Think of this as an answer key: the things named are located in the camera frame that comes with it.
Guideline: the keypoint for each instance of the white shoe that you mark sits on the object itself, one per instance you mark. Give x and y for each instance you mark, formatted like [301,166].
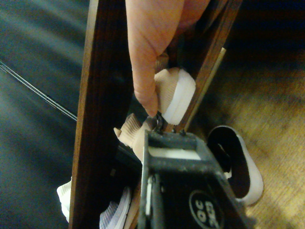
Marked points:
[64,198]

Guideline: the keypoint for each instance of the person's hand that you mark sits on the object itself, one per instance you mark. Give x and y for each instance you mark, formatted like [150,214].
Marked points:
[152,31]

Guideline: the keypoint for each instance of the curtain stand pole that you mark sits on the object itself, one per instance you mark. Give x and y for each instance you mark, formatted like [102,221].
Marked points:
[54,102]

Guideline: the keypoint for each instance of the pale lilac shoe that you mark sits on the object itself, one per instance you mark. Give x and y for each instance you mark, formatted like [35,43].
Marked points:
[112,214]

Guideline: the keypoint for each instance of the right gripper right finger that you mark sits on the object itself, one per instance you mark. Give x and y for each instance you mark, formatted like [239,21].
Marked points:
[176,143]

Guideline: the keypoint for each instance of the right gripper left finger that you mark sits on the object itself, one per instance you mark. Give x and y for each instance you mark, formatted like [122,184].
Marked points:
[145,202]

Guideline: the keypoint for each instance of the beige shoe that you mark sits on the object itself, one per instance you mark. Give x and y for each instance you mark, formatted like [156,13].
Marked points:
[133,136]
[174,90]

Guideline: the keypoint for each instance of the black shoe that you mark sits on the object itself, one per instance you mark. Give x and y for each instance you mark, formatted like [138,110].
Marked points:
[240,167]

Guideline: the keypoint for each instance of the brown shoe rack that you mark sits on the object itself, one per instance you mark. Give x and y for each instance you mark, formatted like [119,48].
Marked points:
[100,71]

